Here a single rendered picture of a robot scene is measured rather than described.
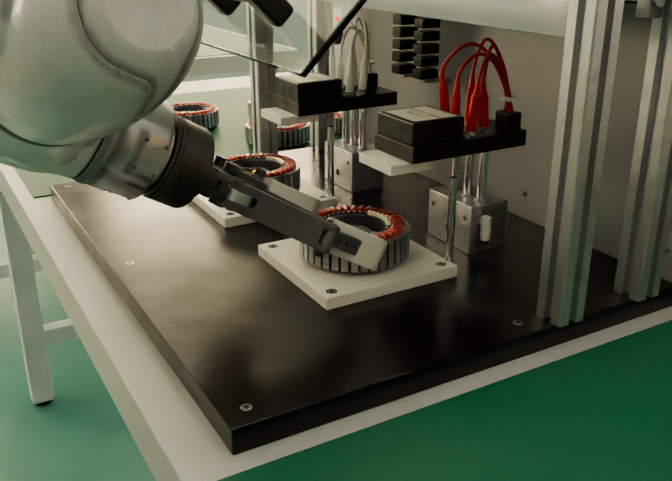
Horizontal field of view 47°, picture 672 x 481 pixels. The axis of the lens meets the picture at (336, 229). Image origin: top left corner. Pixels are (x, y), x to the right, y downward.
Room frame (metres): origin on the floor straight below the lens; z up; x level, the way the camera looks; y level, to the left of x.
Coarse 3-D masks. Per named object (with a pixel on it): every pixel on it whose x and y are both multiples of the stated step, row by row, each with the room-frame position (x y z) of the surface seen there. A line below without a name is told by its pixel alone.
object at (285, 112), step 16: (288, 80) 0.95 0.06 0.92; (304, 80) 0.95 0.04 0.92; (320, 80) 0.95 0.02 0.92; (336, 80) 0.96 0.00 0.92; (288, 96) 0.95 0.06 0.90; (304, 96) 0.93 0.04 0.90; (320, 96) 0.95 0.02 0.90; (336, 96) 0.96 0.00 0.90; (352, 96) 0.97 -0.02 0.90; (368, 96) 0.98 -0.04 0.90; (384, 96) 0.99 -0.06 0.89; (272, 112) 0.95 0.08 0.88; (288, 112) 0.95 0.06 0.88; (304, 112) 0.93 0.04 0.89; (320, 112) 0.94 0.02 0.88; (352, 112) 1.00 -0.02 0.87; (352, 128) 1.00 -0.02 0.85; (352, 144) 1.00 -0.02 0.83
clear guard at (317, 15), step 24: (288, 0) 0.58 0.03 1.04; (312, 0) 0.55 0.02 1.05; (336, 0) 0.53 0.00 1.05; (360, 0) 0.51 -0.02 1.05; (216, 24) 0.64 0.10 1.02; (240, 24) 0.61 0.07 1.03; (264, 24) 0.58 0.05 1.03; (288, 24) 0.55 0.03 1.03; (312, 24) 0.52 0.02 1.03; (336, 24) 0.50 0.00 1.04; (216, 48) 0.61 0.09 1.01; (240, 48) 0.57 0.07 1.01; (264, 48) 0.55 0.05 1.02; (288, 48) 0.52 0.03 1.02; (312, 48) 0.50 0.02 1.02
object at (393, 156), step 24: (384, 120) 0.76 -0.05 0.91; (408, 120) 0.73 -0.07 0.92; (432, 120) 0.73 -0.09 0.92; (456, 120) 0.75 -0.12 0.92; (384, 144) 0.76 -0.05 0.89; (408, 144) 0.73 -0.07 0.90; (432, 144) 0.73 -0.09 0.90; (456, 144) 0.74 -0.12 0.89; (480, 144) 0.76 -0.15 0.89; (504, 144) 0.78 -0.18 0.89; (384, 168) 0.72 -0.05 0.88; (408, 168) 0.72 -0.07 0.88; (432, 168) 0.74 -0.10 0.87; (456, 168) 0.81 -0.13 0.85; (480, 168) 0.78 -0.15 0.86; (480, 192) 0.77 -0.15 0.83
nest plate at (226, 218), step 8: (304, 184) 0.96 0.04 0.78; (304, 192) 0.93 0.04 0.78; (312, 192) 0.93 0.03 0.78; (320, 192) 0.93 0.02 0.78; (192, 200) 0.93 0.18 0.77; (200, 200) 0.90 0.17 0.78; (320, 200) 0.90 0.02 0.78; (328, 200) 0.90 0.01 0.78; (208, 208) 0.88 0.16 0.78; (216, 208) 0.87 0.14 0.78; (224, 208) 0.87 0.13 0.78; (320, 208) 0.90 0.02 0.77; (216, 216) 0.86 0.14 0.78; (224, 216) 0.84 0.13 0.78; (232, 216) 0.84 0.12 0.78; (240, 216) 0.84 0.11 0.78; (224, 224) 0.83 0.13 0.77; (232, 224) 0.84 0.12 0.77; (240, 224) 0.84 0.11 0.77
